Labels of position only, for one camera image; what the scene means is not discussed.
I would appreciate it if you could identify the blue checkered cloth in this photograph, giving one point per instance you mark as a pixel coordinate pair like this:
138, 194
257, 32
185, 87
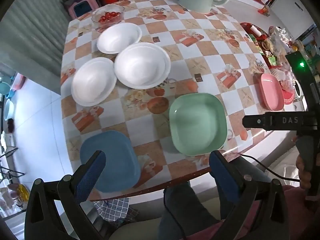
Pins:
115, 207

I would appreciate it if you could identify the pink plastic stool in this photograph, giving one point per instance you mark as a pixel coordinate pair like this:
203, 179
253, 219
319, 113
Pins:
75, 1

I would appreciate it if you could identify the light blue plastic basin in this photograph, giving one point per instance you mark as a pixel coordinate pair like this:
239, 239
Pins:
8, 108

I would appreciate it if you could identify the red plastic basket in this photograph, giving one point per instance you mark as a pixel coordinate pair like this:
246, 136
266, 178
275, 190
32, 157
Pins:
287, 97

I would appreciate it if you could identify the blue square plate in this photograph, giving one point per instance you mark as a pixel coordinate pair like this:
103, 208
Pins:
117, 155

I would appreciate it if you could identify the pile of wrapped snacks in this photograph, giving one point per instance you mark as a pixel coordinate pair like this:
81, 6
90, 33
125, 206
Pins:
277, 42

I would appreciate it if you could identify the teal plastic basin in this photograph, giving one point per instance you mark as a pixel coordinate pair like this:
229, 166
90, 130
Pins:
5, 87

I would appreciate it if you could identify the pink square plate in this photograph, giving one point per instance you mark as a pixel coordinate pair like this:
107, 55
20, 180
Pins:
271, 90

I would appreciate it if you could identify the checkered printed tablecloth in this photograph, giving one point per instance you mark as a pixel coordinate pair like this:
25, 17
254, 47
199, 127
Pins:
175, 35

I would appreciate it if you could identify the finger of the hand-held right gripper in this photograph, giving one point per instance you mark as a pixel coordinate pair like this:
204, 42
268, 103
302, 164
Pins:
255, 122

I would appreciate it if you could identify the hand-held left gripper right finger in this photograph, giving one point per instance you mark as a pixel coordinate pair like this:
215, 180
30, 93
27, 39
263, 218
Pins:
222, 175

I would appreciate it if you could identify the black metal drying rack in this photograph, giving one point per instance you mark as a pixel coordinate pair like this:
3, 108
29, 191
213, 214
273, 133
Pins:
10, 172

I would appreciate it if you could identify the person's right hand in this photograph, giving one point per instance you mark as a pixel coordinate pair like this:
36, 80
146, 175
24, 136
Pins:
303, 172

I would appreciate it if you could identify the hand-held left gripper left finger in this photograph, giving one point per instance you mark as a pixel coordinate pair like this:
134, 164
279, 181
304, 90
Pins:
91, 177

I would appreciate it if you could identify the beige seat cushion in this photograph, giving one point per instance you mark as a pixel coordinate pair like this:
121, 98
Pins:
140, 230

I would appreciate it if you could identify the white foam bowl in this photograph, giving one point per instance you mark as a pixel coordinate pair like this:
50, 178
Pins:
142, 65
93, 82
118, 38

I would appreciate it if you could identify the dark red pot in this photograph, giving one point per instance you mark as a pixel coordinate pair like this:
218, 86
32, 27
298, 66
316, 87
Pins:
10, 125

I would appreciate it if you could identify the grey pleated curtain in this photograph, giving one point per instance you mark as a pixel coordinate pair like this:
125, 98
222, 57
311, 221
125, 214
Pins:
30, 30

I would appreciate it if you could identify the green square plate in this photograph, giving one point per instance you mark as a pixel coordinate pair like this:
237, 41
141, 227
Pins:
197, 122

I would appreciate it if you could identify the pink garment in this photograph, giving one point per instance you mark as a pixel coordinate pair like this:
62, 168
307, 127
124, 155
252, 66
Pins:
295, 205

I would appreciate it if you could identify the pile of cherry tomatoes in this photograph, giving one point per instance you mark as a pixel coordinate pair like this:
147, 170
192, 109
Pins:
108, 16

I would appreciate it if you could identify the red snack tray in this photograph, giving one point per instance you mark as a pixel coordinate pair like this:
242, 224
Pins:
246, 27

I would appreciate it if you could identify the yellow bag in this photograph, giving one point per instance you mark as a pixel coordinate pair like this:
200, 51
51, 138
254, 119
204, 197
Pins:
23, 192

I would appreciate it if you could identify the glass bowl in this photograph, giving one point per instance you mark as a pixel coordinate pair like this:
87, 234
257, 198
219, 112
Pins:
120, 9

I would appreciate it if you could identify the pink plastic basin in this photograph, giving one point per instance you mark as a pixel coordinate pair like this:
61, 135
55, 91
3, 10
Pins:
17, 82

